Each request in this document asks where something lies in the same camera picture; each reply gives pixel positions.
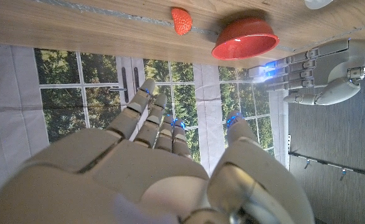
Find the red bowl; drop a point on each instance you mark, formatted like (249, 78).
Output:
(244, 40)

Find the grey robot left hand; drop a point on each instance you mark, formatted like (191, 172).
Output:
(325, 71)

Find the printed window forest backdrop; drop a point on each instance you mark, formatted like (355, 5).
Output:
(61, 93)

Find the red toy strawberry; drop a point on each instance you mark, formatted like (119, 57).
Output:
(182, 21)

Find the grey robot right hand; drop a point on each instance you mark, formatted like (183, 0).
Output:
(123, 180)

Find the large clear plastic syringe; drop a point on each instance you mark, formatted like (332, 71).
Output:
(318, 3)

